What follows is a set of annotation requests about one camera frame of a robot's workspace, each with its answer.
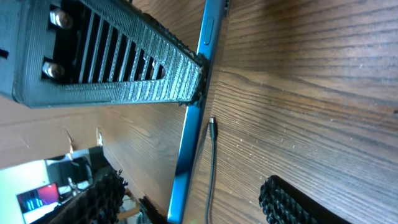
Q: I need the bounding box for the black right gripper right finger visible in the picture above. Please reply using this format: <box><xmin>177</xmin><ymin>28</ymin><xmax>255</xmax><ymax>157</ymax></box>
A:
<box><xmin>259</xmin><ymin>175</ymin><xmax>349</xmax><ymax>224</ymax></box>

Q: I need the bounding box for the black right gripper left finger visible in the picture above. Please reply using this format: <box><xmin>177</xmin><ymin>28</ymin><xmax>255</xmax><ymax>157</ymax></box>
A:
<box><xmin>46</xmin><ymin>170</ymin><xmax>127</xmax><ymax>224</ymax></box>

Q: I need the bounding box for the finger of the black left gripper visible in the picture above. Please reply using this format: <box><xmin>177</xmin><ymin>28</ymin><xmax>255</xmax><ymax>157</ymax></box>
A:
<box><xmin>1</xmin><ymin>0</ymin><xmax>206</xmax><ymax>108</ymax></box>

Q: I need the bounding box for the black USB charging cable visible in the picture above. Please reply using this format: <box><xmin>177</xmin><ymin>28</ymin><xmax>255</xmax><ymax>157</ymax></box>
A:
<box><xmin>204</xmin><ymin>116</ymin><xmax>218</xmax><ymax>224</ymax></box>

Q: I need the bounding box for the blue Samsung Galaxy phone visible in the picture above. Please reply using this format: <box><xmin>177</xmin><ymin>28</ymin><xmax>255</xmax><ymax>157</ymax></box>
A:
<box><xmin>167</xmin><ymin>0</ymin><xmax>232</xmax><ymax>223</ymax></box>

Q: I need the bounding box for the computer monitor in background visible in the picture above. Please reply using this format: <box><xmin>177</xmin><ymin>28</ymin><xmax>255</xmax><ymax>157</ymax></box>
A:
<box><xmin>17</xmin><ymin>183</ymin><xmax>60</xmax><ymax>224</ymax></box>

